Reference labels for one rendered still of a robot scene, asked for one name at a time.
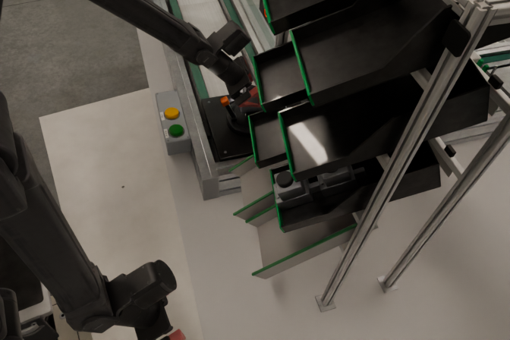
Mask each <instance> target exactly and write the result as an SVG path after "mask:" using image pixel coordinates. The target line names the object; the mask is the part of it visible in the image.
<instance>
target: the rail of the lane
mask: <svg viewBox="0 0 510 340"><path fill-rule="evenodd" d="M153 2H154V3H155V4H157V5H158V6H159V7H161V8H163V9H164V10H166V11H167V12H168V8H167V5H166V2H165V0H153ZM162 47H163V50H164V53H165V59H166V61H167V65H168V70H169V73H170V76H171V79H172V84H173V87H174V90H177V91H178V95H179V97H180V100H181V105H182V108H183V112H184V117H185V119H186V122H187V127H188V130H189V134H190V140H191V149H192V150H191V155H192V159H193V162H194V167H195V170H196V173H197V178H198V181H199V185H200V189H201V193H202V196H203V200H211V199H215V198H218V197H219V174H218V172H217V168H216V164H215V162H214V158H213V155H212V151H211V149H210V146H209V141H208V140H210V139H211V137H210V132H209V128H208V126H207V123H206V121H202V119H201V117H200V112H199V109H198V107H197V102H196V100H195V97H194V92H193V90H192V86H191V84H190V80H189V77H188V74H187V70H186V67H185V64H184V59H183V57H182V55H179V54H178V53H177V52H175V51H173V50H172V49H170V48H169V47H168V46H167V45H166V44H164V43H163V42H162Z"/></svg>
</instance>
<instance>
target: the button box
mask: <svg viewBox="0 0 510 340"><path fill-rule="evenodd" d="M155 95H156V104H157V108H158V112H159V118H160V121H161V125H162V132H163V135H164V139H165V145H166V149H167V153H168V155H169V156H171V155H175V154H179V153H187V152H190V151H191V150H192V149H191V140H190V134H189V130H188V127H187V122H186V119H185V117H184V112H183V108H182V105H181V100H180V97H179V95H178V91H177V90H171V91H166V92H161V93H156V94H155ZM171 107H173V108H176V109H177V110H178V112H179V115H178V117H177V118H174V119H169V118H166V116H165V110H166V109H168V108H171ZM173 124H179V125H181V126H182V127H183V130H184V131H183V134H182V135H180V136H178V137H174V136H172V135H171V134H170V133H169V128H170V127H171V126H172V125H173Z"/></svg>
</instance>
